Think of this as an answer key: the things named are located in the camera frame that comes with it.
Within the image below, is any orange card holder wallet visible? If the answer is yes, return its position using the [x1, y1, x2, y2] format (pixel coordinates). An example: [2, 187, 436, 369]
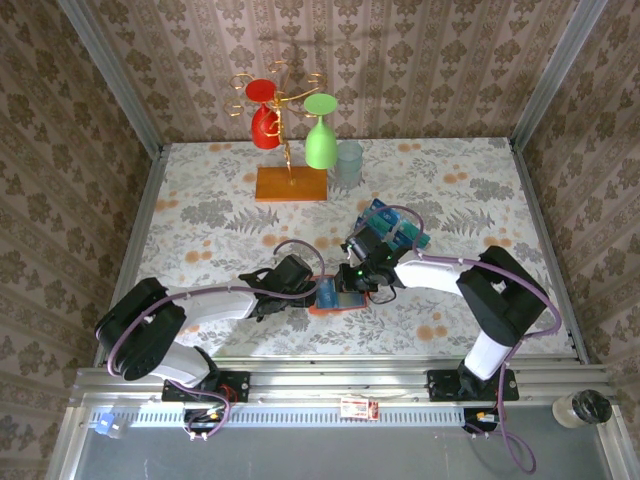
[307, 273, 372, 317]

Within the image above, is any clear acrylic card stand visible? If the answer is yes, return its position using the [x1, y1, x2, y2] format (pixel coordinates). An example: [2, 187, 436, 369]
[353, 197, 433, 254]

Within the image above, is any teal credit card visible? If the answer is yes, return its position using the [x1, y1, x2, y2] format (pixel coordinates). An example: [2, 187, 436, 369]
[399, 219, 432, 250]
[362, 208, 396, 232]

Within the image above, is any clear plastic cup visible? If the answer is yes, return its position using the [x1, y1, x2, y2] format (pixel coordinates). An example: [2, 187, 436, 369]
[333, 140, 365, 190]

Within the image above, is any red white label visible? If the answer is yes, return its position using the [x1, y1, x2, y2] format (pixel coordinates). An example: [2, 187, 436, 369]
[339, 397, 380, 421]

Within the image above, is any green wine glass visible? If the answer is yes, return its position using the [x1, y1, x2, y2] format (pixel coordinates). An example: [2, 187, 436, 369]
[302, 93, 339, 170]

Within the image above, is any floral patterned table cover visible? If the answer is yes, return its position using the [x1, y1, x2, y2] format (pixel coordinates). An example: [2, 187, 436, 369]
[115, 137, 577, 360]

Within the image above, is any red wine glass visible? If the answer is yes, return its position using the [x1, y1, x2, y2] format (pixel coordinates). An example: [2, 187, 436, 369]
[244, 78, 283, 150]

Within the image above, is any blue plastic clip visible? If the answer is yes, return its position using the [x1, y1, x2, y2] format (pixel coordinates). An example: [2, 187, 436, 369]
[89, 409, 132, 441]

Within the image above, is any clear jar black lid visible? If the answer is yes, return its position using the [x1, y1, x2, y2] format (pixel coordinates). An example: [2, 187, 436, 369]
[551, 388, 614, 431]

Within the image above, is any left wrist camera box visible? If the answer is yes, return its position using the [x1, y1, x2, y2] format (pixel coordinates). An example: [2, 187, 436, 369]
[272, 254, 312, 291]

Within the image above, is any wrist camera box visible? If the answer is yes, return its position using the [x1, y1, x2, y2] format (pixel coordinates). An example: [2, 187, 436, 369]
[272, 254, 312, 291]
[341, 227, 382, 264]

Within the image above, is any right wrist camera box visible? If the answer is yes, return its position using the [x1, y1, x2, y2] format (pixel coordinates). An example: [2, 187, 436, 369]
[341, 227, 382, 264]

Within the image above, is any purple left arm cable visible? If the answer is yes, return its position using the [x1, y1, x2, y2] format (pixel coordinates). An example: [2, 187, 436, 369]
[107, 239, 325, 444]

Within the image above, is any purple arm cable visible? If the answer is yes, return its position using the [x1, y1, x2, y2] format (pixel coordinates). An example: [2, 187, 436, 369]
[349, 204, 562, 476]
[107, 239, 325, 444]

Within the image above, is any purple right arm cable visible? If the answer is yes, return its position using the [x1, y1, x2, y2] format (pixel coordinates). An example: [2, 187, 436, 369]
[349, 204, 562, 476]

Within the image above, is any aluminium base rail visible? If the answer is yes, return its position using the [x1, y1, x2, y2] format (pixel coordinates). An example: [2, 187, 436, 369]
[69, 355, 619, 407]

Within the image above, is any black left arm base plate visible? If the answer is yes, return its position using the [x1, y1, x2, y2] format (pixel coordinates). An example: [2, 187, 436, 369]
[162, 370, 251, 404]

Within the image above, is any gold wire rack wooden base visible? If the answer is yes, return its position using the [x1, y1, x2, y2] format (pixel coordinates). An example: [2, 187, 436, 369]
[223, 59, 330, 204]

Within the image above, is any slotted grey cable duct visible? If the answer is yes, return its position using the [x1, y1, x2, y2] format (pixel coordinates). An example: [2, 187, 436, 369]
[133, 407, 466, 427]

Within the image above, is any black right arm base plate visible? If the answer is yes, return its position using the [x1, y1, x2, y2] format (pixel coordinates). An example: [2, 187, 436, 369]
[427, 368, 520, 403]

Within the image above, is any black cable bracket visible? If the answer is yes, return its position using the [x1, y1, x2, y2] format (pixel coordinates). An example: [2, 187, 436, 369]
[462, 407, 502, 434]
[182, 407, 227, 434]

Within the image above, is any aluminium side rail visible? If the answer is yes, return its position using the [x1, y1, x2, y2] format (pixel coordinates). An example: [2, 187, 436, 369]
[93, 143, 167, 369]
[508, 139, 592, 366]

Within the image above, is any aluminium frame post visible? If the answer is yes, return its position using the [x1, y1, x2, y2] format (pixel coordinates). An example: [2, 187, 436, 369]
[55, 0, 165, 157]
[508, 0, 610, 151]

